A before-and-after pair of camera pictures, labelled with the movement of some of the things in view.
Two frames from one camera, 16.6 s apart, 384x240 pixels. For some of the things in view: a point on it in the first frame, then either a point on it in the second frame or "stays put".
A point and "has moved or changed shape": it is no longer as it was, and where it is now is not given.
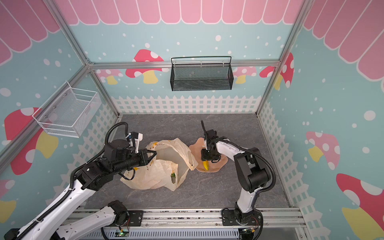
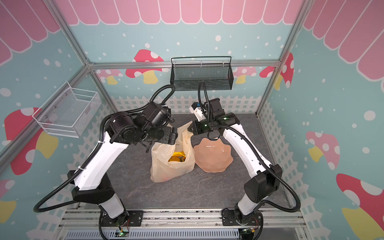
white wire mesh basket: (68, 111) stays put
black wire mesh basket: (201, 76) stays put
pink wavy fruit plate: (196, 150) stays put
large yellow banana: (206, 164) → (175, 156)
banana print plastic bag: (167, 170) has moved or changed shape
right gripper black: (209, 151) → (194, 128)
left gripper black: (144, 159) → (166, 139)
